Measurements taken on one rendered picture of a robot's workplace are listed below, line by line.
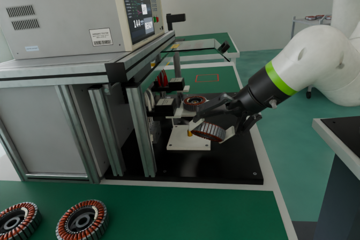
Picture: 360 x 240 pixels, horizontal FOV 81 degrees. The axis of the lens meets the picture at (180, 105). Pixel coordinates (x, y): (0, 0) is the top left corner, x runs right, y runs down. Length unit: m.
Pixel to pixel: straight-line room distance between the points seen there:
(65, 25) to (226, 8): 5.45
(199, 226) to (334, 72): 0.43
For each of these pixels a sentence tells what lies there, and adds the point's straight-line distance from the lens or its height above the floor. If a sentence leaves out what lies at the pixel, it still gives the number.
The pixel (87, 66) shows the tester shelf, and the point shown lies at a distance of 0.53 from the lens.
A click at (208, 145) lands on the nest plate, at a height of 0.78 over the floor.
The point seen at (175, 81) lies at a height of 0.92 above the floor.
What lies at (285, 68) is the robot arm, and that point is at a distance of 0.48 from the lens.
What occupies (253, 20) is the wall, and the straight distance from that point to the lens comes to 6.07.
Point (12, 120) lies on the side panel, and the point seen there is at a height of 0.97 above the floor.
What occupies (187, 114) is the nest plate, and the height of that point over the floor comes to 0.78.
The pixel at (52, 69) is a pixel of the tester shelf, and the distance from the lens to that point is 0.58.
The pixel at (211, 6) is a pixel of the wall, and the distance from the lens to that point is 5.97.
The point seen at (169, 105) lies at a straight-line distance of 0.70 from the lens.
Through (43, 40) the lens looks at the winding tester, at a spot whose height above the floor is 1.17.
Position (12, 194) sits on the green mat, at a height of 0.75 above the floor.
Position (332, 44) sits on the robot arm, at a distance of 0.47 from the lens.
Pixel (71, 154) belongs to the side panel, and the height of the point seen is 0.85.
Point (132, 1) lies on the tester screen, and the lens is 0.68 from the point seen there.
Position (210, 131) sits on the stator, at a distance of 0.62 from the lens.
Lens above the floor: 1.21
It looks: 24 degrees down
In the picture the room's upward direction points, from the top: 6 degrees counter-clockwise
